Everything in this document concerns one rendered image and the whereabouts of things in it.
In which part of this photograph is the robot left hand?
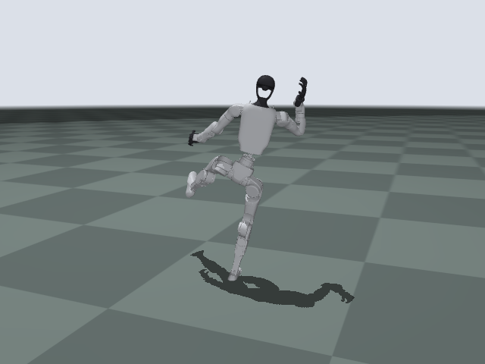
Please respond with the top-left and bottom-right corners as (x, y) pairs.
(188, 130), (199, 146)

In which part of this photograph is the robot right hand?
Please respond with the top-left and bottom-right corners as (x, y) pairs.
(295, 77), (307, 107)

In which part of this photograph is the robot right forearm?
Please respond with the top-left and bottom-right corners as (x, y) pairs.
(293, 98), (306, 134)

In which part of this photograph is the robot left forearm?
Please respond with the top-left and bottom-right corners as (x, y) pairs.
(192, 121), (216, 143)

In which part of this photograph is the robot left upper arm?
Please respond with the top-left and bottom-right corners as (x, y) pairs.
(211, 103), (244, 135)

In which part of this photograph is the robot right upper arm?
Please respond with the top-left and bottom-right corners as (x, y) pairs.
(275, 111), (303, 137)

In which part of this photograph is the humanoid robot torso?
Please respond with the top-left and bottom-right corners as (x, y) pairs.
(227, 100), (276, 187)

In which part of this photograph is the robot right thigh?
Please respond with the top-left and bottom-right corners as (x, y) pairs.
(238, 175), (264, 237)

